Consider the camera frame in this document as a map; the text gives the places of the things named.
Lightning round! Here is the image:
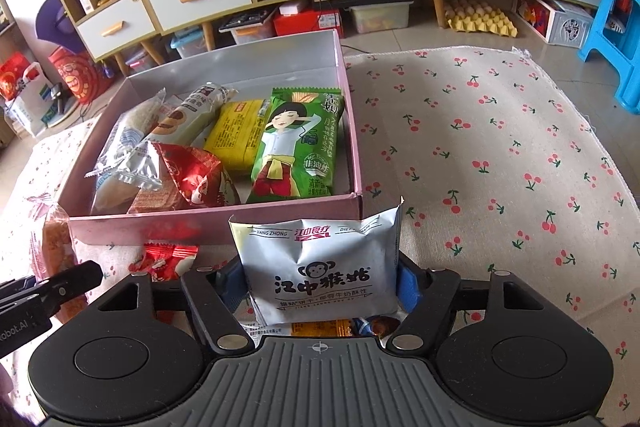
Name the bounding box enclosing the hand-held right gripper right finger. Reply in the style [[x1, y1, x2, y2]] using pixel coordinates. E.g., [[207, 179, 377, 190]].
[[385, 257, 543, 352]]

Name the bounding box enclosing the small red bag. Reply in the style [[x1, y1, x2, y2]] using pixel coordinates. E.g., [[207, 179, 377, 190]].
[[0, 52, 31, 100]]

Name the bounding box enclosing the blue gold candy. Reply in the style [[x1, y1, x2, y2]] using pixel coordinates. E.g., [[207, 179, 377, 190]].
[[352, 314, 401, 338]]

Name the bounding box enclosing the white shopping bag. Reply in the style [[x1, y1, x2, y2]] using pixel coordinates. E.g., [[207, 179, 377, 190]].
[[7, 62, 63, 138]]

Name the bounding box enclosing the white cookie print snack packet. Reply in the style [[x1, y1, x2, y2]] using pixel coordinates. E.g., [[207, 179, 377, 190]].
[[85, 82, 238, 192]]

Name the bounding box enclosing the yellow egg tray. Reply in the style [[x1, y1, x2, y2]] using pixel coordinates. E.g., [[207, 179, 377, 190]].
[[445, 0, 518, 38]]

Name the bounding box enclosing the pink cardboard box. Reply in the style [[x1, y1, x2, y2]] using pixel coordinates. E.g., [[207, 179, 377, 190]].
[[59, 28, 362, 248]]

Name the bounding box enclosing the red printed bag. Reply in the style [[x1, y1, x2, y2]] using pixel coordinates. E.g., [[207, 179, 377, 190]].
[[47, 47, 113, 108]]

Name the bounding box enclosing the purple fabric item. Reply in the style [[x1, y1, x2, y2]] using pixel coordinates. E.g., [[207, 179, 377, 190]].
[[37, 0, 76, 42]]

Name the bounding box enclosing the yellow snack packet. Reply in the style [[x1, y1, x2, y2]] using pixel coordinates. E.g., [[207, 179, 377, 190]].
[[204, 98, 273, 178]]

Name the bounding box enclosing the white blue snack packet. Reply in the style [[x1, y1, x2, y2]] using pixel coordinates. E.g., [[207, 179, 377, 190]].
[[90, 88, 168, 216]]

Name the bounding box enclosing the white snack packet black print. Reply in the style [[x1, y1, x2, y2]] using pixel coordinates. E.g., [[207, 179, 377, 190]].
[[228, 196, 405, 327]]

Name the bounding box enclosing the red cardboard box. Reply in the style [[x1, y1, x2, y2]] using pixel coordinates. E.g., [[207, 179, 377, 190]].
[[272, 9, 343, 40]]

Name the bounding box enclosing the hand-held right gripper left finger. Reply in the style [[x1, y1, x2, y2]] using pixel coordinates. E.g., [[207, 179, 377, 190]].
[[97, 257, 253, 353]]

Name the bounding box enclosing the clear plastic storage box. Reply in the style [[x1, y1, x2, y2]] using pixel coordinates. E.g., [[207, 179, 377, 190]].
[[345, 2, 413, 35], [218, 12, 278, 45]]

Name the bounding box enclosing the white storage crate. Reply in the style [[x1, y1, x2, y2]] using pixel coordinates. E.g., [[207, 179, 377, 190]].
[[517, 0, 596, 45]]

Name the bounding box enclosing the blue plastic stool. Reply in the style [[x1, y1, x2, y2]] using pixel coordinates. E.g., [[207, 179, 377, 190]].
[[579, 0, 640, 115]]

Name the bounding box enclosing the grey plastic storage box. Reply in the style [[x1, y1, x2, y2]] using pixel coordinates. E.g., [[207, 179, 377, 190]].
[[127, 47, 166, 75]]

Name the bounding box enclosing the red orange snack packet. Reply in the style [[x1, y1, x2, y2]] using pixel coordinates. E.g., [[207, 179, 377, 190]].
[[127, 242, 201, 323]]

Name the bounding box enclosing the clear box blue lid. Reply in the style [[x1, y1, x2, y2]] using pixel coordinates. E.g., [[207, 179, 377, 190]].
[[172, 29, 213, 60]]

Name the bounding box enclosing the clear pink rice cracker packet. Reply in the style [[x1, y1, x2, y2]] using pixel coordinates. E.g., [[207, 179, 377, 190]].
[[30, 202, 93, 323]]

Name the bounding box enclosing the cherry print tablecloth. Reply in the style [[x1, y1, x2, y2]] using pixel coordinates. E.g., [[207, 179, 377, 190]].
[[0, 44, 640, 427]]

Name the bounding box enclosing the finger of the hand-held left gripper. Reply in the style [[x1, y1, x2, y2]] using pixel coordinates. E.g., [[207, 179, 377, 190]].
[[35, 260, 104, 308]]

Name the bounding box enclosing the green cartoon snack packet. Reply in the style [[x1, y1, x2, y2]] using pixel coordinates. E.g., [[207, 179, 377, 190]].
[[247, 87, 347, 204]]

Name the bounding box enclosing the orange cookie snack packet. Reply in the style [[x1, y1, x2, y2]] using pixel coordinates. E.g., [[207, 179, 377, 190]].
[[290, 319, 353, 338]]

